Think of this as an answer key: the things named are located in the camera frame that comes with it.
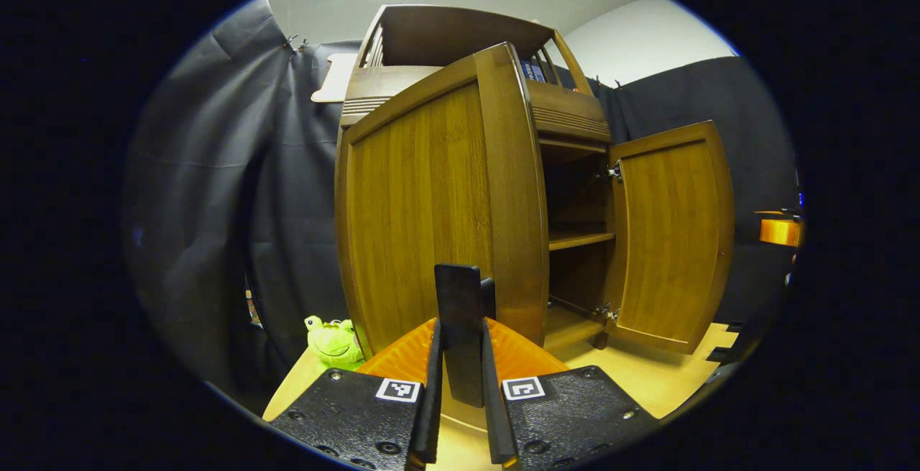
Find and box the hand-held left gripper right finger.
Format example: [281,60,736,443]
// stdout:
[480,316,658,470]

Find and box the wooden shoe cabinet door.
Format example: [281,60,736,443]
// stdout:
[334,41,551,360]
[602,120,735,355]

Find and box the wooden double-door shoe cabinet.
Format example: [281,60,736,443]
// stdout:
[338,4,619,353]

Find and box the green frog plush toy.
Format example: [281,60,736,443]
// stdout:
[303,315,366,372]

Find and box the wooden inner shelf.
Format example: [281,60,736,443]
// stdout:
[548,230,617,252]

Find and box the black backdrop cloth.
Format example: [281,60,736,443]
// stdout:
[122,0,802,393]

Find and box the black door handle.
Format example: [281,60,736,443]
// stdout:
[435,264,497,408]

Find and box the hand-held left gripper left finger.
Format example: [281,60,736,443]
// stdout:
[270,316,443,471]

